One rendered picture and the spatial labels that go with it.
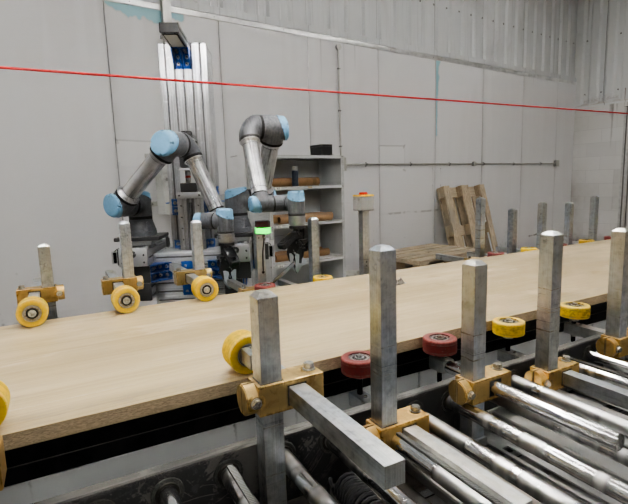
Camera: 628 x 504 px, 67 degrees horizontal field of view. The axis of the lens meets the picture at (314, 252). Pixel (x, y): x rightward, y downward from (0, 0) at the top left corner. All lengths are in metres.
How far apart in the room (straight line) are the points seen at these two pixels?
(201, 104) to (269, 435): 2.14
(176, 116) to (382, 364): 2.10
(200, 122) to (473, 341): 2.04
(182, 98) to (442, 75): 4.62
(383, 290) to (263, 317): 0.23
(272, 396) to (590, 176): 8.87
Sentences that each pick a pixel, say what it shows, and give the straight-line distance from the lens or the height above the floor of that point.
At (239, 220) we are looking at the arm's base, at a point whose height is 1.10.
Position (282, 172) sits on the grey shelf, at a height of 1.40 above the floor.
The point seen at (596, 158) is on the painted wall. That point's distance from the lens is 9.39.
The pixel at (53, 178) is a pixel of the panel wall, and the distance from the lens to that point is 4.32.
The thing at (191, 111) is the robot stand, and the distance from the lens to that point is 2.71.
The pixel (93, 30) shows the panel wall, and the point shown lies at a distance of 4.56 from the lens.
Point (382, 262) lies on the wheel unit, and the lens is 0.83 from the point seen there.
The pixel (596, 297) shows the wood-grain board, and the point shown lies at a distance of 1.74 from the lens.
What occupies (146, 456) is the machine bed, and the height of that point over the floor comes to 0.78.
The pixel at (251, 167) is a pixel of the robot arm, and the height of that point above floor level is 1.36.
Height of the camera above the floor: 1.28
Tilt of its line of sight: 8 degrees down
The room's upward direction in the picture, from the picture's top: 2 degrees counter-clockwise
